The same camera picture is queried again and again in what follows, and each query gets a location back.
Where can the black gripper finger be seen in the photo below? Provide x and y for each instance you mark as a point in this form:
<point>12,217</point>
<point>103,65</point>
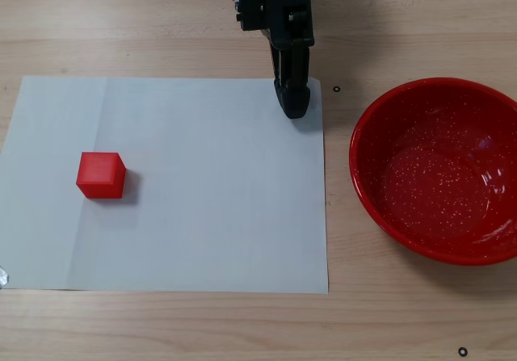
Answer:
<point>301,90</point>
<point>282,82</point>

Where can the red cube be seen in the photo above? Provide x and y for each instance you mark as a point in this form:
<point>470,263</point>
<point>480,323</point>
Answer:
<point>99,175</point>

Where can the red speckled bowl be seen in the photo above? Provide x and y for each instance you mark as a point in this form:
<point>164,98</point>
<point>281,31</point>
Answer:
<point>436,183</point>

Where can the white paper sheet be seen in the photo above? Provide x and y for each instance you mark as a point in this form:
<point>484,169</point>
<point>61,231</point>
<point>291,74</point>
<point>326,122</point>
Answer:
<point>202,195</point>

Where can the grey tape piece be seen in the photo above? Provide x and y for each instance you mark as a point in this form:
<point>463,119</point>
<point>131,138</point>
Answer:
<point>3,277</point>

